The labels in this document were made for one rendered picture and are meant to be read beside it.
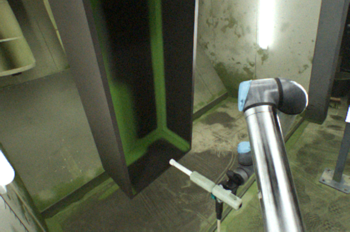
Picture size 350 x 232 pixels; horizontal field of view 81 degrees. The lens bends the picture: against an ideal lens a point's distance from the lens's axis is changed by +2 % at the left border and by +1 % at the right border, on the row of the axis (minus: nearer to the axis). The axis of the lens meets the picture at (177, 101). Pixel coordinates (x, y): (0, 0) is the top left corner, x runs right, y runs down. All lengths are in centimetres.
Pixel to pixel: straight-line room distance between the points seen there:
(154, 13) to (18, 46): 110
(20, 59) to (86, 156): 100
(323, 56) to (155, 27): 182
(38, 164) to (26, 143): 21
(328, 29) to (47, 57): 275
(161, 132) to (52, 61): 130
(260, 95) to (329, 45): 187
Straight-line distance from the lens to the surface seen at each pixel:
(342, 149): 206
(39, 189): 224
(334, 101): 338
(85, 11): 81
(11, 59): 202
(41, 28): 239
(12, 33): 201
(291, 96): 83
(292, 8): 265
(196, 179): 122
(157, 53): 151
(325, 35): 260
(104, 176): 230
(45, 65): 240
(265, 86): 81
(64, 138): 226
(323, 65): 267
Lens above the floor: 156
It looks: 26 degrees down
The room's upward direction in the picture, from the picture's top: 10 degrees counter-clockwise
